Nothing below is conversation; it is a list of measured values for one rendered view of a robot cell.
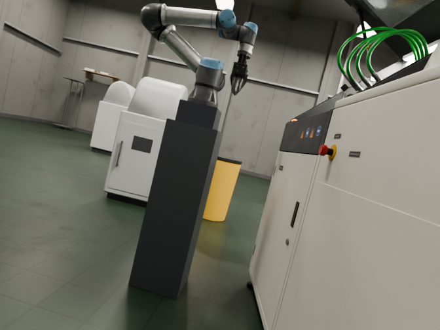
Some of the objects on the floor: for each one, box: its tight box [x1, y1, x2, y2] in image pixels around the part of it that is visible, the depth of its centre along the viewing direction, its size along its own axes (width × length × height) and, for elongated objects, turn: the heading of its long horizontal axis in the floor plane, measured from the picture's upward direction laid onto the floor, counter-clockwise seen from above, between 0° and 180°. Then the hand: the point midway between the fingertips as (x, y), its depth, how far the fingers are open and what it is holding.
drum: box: [202, 155, 242, 222], centre depth 311 cm, size 40×40×63 cm
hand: (235, 93), depth 160 cm, fingers closed
